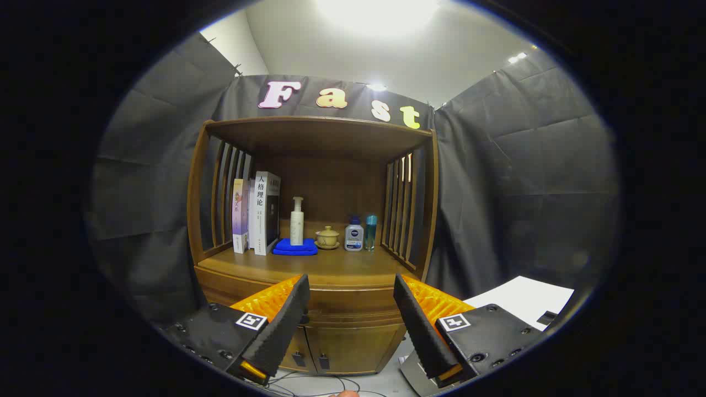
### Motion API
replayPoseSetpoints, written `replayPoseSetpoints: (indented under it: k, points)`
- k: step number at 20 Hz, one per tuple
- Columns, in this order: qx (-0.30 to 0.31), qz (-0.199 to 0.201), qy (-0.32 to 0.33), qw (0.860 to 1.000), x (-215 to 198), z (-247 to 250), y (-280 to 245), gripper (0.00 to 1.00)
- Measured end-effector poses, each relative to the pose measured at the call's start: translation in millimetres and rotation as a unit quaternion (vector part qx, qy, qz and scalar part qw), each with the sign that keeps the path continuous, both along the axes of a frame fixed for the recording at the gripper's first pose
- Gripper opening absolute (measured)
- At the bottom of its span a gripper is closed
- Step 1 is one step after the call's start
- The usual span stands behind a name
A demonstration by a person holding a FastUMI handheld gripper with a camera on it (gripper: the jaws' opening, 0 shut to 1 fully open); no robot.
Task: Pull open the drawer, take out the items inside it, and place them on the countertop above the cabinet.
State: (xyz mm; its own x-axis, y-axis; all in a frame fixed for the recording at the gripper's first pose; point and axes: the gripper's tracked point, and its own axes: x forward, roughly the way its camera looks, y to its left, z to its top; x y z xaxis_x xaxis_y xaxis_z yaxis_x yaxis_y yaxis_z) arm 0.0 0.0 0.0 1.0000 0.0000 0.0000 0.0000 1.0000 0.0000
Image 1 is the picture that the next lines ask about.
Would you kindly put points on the white pump bottle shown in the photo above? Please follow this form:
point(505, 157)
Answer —
point(297, 226)

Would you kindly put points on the blue folded cloth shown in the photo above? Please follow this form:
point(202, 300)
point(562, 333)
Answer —
point(295, 249)

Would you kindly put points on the white grey box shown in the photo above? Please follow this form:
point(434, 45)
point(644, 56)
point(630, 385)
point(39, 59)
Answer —
point(524, 298)

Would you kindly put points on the wooden drawer with black knob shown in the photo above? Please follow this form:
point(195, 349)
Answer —
point(353, 300)

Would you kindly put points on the white bottle with blue cap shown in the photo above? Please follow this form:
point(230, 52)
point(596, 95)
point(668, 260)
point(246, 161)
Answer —
point(354, 237)

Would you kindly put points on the yellow lidded teacup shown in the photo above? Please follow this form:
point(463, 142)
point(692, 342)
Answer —
point(327, 238)

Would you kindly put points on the teal bottle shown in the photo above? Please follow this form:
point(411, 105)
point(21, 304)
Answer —
point(371, 231)

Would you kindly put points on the thick white book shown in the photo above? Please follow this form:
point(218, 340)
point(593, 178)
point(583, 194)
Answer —
point(260, 220)

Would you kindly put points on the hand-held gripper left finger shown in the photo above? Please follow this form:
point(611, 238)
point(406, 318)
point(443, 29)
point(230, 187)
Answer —
point(287, 320)

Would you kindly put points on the thin white book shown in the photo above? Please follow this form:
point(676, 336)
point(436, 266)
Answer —
point(251, 215)

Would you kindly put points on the wooden countertop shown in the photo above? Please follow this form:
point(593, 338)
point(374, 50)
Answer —
point(342, 267)

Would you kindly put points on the wooden cabinet door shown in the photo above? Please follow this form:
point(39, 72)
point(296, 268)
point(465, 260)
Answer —
point(353, 347)
point(300, 344)

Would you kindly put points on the brown wooden cabinet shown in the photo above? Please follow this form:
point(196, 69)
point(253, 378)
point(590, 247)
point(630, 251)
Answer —
point(331, 138)

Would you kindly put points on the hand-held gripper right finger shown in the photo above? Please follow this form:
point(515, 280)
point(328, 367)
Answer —
point(416, 325)

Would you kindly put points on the purple book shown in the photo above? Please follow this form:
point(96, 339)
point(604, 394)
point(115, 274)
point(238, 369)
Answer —
point(239, 220)

